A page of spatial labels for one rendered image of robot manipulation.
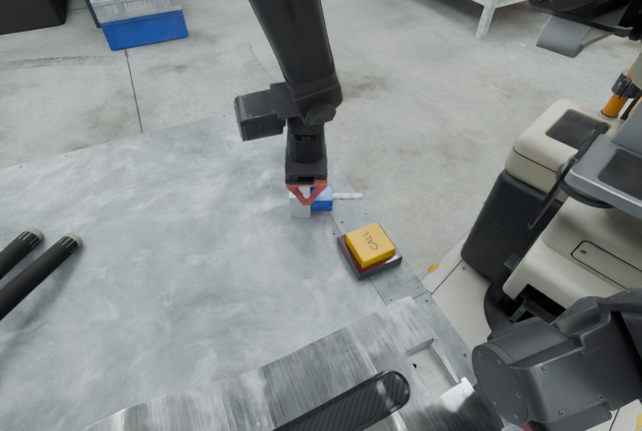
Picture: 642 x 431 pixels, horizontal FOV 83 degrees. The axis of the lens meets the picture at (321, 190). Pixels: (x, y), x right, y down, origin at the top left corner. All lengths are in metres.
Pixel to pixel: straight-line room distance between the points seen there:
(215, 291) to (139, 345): 0.12
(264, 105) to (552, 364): 0.39
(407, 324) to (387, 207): 1.31
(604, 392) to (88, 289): 0.64
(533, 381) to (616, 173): 0.29
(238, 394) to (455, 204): 1.56
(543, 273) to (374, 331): 0.34
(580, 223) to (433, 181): 1.32
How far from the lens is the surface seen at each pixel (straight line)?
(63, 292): 0.71
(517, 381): 0.32
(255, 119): 0.49
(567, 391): 0.32
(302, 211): 0.66
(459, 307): 1.22
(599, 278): 0.74
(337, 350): 0.46
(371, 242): 0.60
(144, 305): 0.64
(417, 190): 1.87
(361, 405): 0.45
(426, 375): 0.49
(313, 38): 0.36
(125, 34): 3.37
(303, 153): 0.55
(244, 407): 0.45
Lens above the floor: 1.32
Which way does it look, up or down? 47 degrees down
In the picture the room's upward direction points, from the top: straight up
